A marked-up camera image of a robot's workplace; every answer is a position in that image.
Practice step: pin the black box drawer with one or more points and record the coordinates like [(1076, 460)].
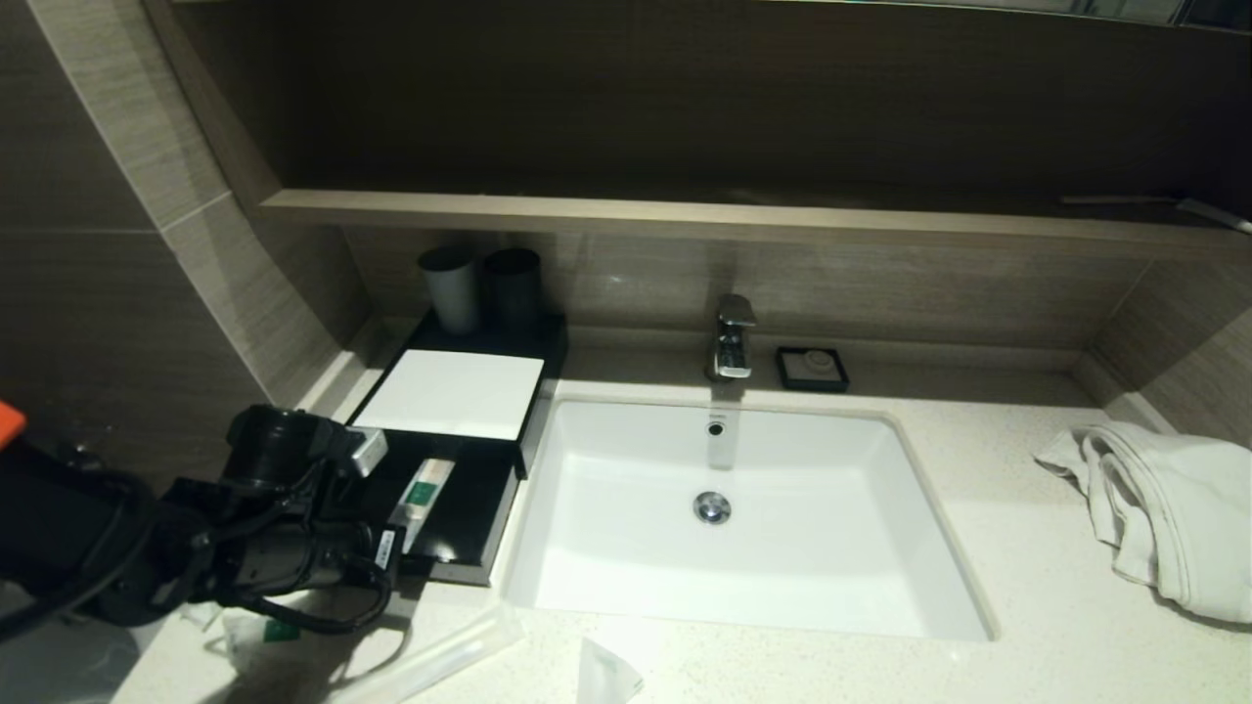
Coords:
[(469, 518)]

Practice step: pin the sachet with green label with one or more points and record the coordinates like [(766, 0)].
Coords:
[(249, 650)]

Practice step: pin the slim packet with green label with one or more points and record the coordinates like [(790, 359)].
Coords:
[(423, 494)]

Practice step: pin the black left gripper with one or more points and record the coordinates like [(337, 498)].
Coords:
[(313, 557)]

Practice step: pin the wall mirror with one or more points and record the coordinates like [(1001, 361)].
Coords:
[(1125, 8)]

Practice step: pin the white towel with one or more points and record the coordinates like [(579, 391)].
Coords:
[(1184, 508)]

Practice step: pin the chrome faucet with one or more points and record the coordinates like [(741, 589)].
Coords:
[(732, 342)]

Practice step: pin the grey cup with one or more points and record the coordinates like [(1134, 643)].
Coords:
[(452, 293)]

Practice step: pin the long clear plastic packet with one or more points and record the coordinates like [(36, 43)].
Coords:
[(440, 655)]

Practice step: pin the white ceramic sink basin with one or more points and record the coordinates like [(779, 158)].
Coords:
[(831, 548)]

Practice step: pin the dark brown cup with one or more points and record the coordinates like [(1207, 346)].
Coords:
[(514, 288)]

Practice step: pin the round white soap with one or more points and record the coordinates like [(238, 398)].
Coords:
[(814, 366)]

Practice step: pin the white flat sheet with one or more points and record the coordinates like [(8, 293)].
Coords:
[(450, 396)]

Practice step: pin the chrome drain stopper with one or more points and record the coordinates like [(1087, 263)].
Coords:
[(712, 507)]

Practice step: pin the black soap dish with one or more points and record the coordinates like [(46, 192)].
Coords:
[(782, 376)]

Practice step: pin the wooden wall shelf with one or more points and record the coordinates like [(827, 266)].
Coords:
[(685, 220)]

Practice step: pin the black amenity drawer box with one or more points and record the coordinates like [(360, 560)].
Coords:
[(533, 337)]

